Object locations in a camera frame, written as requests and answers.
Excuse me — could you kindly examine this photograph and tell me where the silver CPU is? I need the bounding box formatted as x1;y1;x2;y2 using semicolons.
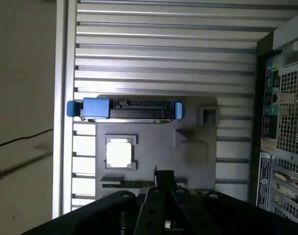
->
106;141;134;169

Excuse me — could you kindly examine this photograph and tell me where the thin black floor cable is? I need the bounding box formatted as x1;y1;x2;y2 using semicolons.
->
0;128;54;149

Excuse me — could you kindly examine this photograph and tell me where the green RAM stick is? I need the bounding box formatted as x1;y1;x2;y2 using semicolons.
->
102;180;186;189

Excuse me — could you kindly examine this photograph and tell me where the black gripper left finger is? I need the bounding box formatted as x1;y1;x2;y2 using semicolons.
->
24;165;167;235

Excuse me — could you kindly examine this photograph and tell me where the open black PC case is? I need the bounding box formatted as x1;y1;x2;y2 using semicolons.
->
255;11;298;226

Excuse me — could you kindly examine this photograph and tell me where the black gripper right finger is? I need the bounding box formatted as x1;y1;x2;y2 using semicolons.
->
164;170;298;235

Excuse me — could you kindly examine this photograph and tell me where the hard disk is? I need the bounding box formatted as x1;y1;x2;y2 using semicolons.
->
67;97;186;123

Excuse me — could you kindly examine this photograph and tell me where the grey plastic parts rack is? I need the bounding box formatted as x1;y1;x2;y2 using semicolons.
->
95;94;220;196

